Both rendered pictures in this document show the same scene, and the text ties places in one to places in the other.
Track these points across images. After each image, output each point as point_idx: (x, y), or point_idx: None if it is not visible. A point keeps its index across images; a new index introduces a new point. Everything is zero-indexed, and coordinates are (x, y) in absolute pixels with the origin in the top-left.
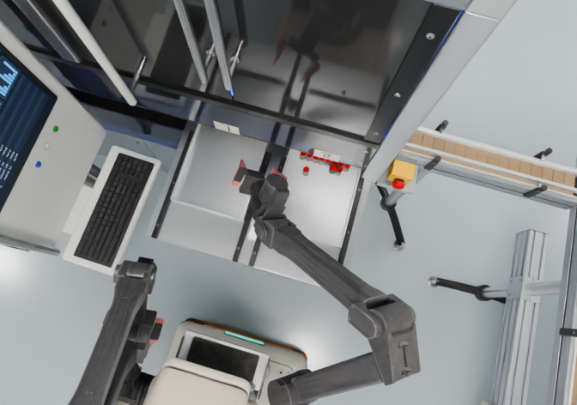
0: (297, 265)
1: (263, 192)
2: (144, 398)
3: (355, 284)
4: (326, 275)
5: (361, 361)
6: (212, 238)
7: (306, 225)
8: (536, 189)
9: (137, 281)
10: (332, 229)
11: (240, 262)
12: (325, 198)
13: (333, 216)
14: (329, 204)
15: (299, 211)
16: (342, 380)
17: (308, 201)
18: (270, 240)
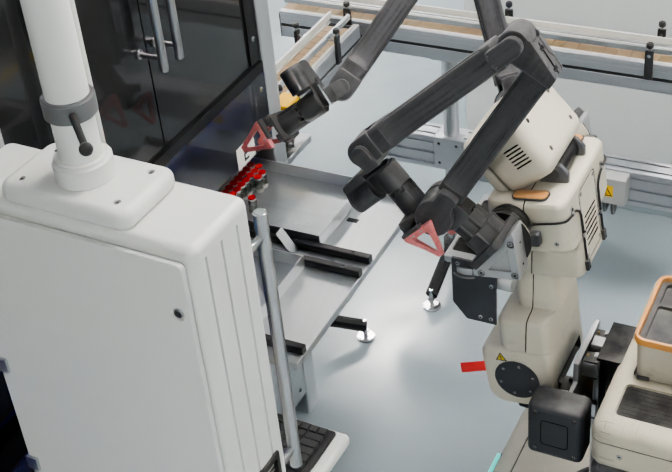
0: (383, 43)
1: (298, 79)
2: (511, 204)
3: None
4: None
5: None
6: (320, 296)
7: (327, 213)
8: (335, 39)
9: (375, 122)
10: (339, 194)
11: (362, 271)
12: (295, 197)
13: (321, 192)
14: (304, 195)
15: (306, 219)
16: (492, 4)
17: (294, 211)
18: (352, 78)
